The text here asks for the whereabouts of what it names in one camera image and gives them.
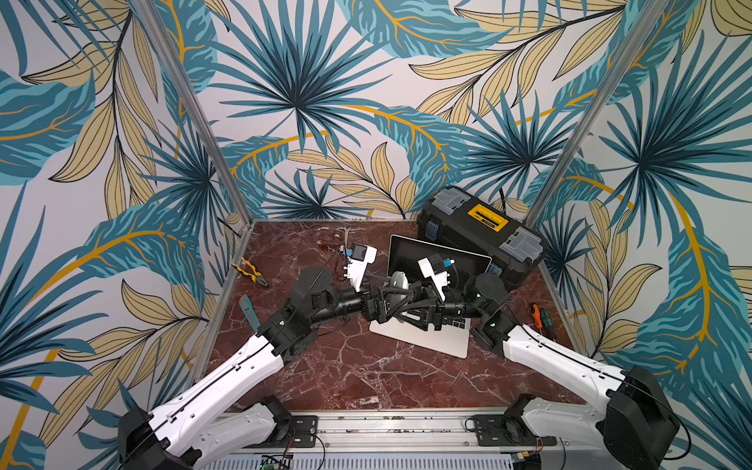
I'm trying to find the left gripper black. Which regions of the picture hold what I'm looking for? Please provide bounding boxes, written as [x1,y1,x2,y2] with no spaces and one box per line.
[309,272,413,325]

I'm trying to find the silver laptop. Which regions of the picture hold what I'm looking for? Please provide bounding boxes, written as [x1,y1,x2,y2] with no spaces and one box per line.
[369,235,491,360]

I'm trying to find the white wireless mouse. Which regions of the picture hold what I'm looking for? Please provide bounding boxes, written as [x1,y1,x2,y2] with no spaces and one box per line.
[390,271,409,290]

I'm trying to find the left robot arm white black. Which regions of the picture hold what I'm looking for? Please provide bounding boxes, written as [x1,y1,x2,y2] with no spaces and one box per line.
[117,268,409,469]

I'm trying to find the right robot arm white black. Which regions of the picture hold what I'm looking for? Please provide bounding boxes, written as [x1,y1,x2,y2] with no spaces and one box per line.
[390,273,685,469]

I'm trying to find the black yellow toolbox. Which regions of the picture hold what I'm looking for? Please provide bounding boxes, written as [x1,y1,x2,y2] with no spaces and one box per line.
[417,186,550,292]

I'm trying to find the orange screwdriver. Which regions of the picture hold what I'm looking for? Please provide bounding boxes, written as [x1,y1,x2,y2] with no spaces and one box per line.
[530,303,544,333]

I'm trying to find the green screwdriver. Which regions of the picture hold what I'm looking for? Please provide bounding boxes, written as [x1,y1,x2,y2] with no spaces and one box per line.
[540,309,557,341]

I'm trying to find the yellow black pliers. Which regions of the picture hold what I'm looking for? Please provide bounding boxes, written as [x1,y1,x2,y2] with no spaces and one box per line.
[231,258,269,288]

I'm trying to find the teal utility knife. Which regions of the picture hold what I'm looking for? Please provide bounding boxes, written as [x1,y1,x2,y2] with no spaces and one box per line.
[239,295,260,332]

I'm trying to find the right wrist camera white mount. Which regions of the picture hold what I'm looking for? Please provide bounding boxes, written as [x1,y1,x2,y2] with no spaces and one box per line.
[417,255,454,301]

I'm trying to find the aluminium front rail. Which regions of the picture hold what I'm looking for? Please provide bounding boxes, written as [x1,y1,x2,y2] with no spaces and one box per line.
[203,409,621,469]

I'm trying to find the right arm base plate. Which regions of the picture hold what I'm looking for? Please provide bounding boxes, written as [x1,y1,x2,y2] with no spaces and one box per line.
[467,414,558,448]

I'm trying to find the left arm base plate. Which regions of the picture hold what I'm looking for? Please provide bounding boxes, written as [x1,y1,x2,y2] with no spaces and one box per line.
[254,415,319,448]

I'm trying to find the right aluminium corner post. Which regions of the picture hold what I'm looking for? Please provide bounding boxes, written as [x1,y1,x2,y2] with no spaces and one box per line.
[525,0,669,228]

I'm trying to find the aluminium corner post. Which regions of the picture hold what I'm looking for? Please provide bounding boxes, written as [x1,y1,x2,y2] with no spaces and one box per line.
[130,0,254,230]
[525,0,669,228]

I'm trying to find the left aluminium corner post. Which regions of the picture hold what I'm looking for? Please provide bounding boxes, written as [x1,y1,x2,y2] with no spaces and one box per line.
[130,0,254,230]

